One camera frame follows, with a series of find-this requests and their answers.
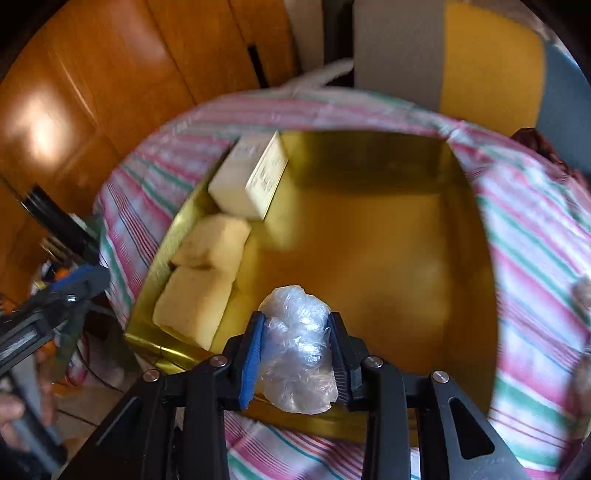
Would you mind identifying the gold-lined gift box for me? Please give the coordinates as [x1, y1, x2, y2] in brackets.
[124, 130, 499, 446]

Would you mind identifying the person's left hand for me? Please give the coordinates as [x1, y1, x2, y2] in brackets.
[0, 394, 27, 452]

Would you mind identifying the wooden wardrobe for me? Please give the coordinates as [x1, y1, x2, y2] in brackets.
[0, 0, 301, 305]

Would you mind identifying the cream cardboard box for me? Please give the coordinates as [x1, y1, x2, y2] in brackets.
[208, 130, 290, 220]

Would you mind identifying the white crumpled cloth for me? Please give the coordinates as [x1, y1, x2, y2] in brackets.
[281, 60, 354, 90]

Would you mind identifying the dark red cloth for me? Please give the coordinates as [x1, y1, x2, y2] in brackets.
[510, 127, 591, 185]

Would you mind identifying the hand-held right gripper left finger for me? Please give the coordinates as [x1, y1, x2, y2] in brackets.
[60, 311, 267, 480]

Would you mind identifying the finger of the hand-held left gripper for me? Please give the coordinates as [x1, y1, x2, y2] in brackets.
[51, 267, 112, 304]
[21, 185, 101, 266]

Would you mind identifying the lower pale yellow sponge block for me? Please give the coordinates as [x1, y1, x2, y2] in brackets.
[152, 265, 236, 352]

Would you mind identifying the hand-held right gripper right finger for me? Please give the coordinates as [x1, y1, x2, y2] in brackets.
[326, 312, 532, 480]

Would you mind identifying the upper pale yellow sponge block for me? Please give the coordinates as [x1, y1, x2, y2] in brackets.
[172, 215, 252, 271]

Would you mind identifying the pale yellow sponge block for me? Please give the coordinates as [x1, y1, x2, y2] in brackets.
[172, 215, 252, 271]
[152, 265, 236, 352]

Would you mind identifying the clear plastic bag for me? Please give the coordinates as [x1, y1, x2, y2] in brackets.
[256, 285, 340, 414]

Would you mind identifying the blue armchair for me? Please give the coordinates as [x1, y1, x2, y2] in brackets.
[536, 41, 591, 139]

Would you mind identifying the striped pink green cloth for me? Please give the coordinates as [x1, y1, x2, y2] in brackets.
[95, 85, 591, 480]

